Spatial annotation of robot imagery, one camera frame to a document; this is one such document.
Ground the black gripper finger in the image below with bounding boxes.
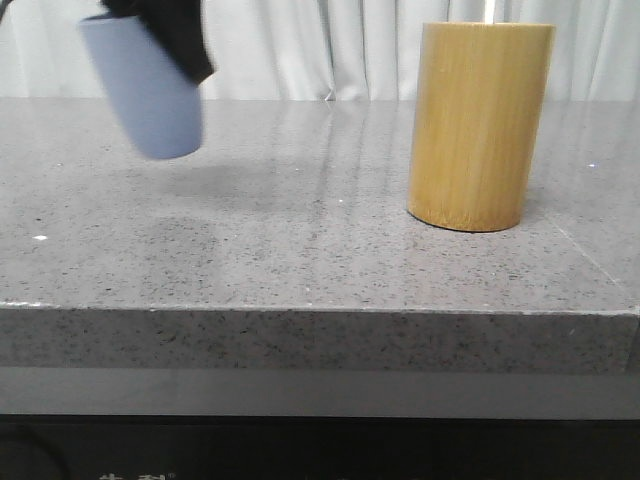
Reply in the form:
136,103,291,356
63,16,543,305
101,0,215,85

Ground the blue plastic cup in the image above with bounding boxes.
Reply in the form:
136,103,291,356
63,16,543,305
78,15,203,159

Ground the grey-white curtain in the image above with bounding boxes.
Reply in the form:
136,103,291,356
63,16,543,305
1,1,639,101

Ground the bamboo cylindrical holder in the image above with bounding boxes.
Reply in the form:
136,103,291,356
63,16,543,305
407,22,555,232

